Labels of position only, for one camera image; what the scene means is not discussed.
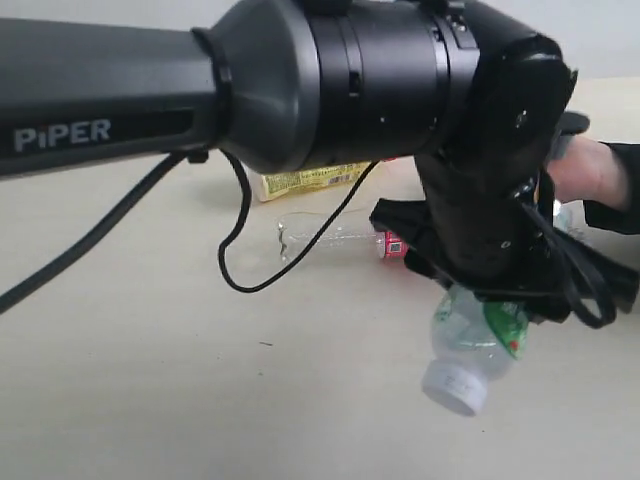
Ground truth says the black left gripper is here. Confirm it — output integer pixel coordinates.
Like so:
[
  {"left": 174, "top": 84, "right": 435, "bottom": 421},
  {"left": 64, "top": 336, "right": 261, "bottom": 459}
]
[{"left": 369, "top": 34, "right": 639, "bottom": 325}]

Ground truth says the white floral label bottle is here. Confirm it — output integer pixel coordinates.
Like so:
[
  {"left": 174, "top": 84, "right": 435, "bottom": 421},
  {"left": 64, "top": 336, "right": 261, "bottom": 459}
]
[{"left": 553, "top": 199, "right": 593, "bottom": 246}]

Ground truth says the green white bottle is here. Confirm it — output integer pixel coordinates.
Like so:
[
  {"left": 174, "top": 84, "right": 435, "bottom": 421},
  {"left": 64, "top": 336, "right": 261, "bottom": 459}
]
[{"left": 421, "top": 286, "right": 530, "bottom": 417}]

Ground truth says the clear bottle with red label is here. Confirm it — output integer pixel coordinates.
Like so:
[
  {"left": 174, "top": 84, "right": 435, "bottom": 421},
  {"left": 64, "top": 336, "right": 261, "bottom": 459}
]
[{"left": 276, "top": 209, "right": 408, "bottom": 263}]

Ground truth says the yellow bottle with red cap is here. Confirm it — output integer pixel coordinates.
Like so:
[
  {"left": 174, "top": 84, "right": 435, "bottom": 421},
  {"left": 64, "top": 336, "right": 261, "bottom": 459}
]
[{"left": 247, "top": 162, "right": 370, "bottom": 203}]

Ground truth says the black sleeved forearm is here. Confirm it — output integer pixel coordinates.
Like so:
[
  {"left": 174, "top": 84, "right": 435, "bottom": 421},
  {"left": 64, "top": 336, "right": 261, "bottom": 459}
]
[{"left": 583, "top": 143, "right": 639, "bottom": 235}]

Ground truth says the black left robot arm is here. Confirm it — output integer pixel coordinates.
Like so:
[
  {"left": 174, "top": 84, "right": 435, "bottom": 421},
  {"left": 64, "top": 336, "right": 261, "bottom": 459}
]
[{"left": 1, "top": 1, "right": 639, "bottom": 329}]

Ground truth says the person's open hand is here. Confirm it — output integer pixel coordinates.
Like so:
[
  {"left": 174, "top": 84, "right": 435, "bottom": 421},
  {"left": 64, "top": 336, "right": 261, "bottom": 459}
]
[{"left": 547, "top": 137, "right": 602, "bottom": 202}]

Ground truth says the thin black camera cable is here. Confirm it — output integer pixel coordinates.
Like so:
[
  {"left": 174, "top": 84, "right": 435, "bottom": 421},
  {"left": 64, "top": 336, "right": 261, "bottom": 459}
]
[{"left": 217, "top": 149, "right": 379, "bottom": 294}]

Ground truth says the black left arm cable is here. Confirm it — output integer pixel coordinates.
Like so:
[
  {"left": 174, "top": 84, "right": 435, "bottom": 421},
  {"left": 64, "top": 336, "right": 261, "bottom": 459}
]
[{"left": 0, "top": 152, "right": 184, "bottom": 316}]

